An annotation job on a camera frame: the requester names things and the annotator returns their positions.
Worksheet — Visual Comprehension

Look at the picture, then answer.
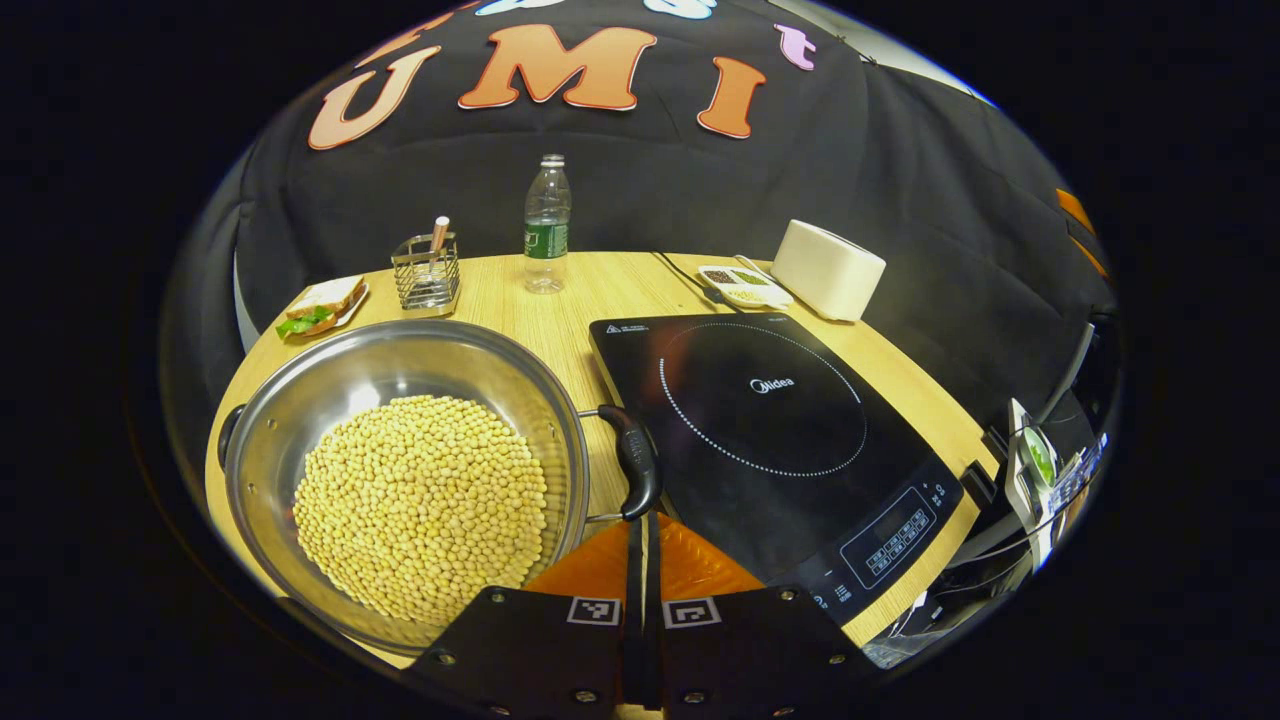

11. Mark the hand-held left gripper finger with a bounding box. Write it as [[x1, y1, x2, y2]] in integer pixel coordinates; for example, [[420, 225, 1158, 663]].
[[643, 510, 881, 720], [405, 515, 646, 720]]

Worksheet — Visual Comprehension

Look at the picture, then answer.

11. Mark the black induction cooktop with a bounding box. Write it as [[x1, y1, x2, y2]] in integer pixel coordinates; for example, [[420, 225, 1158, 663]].
[[588, 312, 966, 626]]

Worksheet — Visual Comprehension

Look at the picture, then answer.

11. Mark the pile of yellow soybeans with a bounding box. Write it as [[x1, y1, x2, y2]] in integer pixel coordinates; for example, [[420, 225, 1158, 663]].
[[293, 395, 549, 626]]

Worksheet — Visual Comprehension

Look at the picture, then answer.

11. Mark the steel pot with black handles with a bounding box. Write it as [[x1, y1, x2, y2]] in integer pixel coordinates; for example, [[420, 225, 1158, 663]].
[[218, 320, 663, 656]]

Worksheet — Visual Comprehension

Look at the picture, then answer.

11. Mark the white and green device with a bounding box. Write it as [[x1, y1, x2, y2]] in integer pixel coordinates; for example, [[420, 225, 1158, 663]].
[[1005, 398, 1063, 527]]

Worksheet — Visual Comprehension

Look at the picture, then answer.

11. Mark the white toaster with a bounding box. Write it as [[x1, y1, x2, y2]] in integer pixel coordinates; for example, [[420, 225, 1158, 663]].
[[770, 219, 887, 323]]

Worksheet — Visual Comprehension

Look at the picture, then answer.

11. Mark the white divided dish with beans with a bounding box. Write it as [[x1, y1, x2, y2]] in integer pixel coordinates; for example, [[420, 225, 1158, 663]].
[[697, 264, 795, 310]]

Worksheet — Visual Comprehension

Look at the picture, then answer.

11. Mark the clear plastic water bottle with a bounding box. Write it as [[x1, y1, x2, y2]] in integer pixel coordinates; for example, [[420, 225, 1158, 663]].
[[524, 154, 572, 295]]

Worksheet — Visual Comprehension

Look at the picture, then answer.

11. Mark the black backdrop cloth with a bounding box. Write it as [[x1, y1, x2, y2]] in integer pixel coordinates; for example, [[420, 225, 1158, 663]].
[[165, 0, 1121, 451]]

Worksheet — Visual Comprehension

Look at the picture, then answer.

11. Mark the sandwich with lettuce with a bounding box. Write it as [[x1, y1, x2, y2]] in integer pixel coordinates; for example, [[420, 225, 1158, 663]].
[[277, 277, 365, 338]]

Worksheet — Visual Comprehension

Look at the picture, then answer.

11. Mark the black power cable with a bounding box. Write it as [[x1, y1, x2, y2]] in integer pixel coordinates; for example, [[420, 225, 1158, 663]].
[[654, 251, 726, 303]]

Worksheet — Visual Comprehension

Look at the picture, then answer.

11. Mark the wire mesh holder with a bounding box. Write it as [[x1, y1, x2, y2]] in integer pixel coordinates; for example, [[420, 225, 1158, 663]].
[[391, 232, 461, 314]]

